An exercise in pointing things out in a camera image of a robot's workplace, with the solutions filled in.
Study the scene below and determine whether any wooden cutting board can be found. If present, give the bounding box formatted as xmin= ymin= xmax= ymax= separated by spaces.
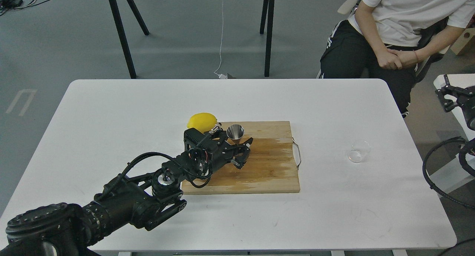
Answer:
xmin=181 ymin=121 xmax=300 ymax=195

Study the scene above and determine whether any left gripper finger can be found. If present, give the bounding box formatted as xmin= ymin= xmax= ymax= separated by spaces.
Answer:
xmin=230 ymin=147 xmax=250 ymax=170
xmin=225 ymin=137 xmax=254 ymax=154

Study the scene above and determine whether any person's right hand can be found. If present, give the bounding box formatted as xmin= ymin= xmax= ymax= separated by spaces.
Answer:
xmin=374 ymin=49 xmax=403 ymax=70

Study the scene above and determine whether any person's left hand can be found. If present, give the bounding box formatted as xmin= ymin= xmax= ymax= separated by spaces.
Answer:
xmin=387 ymin=49 xmax=420 ymax=69

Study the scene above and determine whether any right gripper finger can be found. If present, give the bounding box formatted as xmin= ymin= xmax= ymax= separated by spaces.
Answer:
xmin=435 ymin=75 xmax=468 ymax=113

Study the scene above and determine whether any white hanging cable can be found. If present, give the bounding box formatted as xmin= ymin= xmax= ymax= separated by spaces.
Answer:
xmin=213 ymin=0 xmax=227 ymax=79

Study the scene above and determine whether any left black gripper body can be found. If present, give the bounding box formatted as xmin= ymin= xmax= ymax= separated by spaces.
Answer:
xmin=184 ymin=128 xmax=232 ymax=175

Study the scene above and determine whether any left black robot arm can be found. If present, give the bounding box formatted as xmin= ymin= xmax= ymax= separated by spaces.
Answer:
xmin=1 ymin=125 xmax=253 ymax=256

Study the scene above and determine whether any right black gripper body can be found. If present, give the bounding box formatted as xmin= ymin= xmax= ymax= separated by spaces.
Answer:
xmin=462 ymin=97 xmax=475 ymax=130

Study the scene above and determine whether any black metal table frame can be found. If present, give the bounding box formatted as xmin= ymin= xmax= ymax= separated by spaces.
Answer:
xmin=104 ymin=0 xmax=275 ymax=79

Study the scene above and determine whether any seated person white shirt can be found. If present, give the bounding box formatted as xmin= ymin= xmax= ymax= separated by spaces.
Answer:
xmin=320 ymin=0 xmax=475 ymax=117

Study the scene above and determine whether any yellow lemon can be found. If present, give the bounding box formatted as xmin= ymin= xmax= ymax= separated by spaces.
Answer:
xmin=187 ymin=112 xmax=218 ymax=133

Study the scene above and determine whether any small clear glass cup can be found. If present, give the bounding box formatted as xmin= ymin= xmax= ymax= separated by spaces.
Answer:
xmin=347 ymin=139 xmax=372 ymax=163

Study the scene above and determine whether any steel double jigger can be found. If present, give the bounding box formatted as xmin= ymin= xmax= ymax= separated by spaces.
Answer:
xmin=226 ymin=124 xmax=244 ymax=145

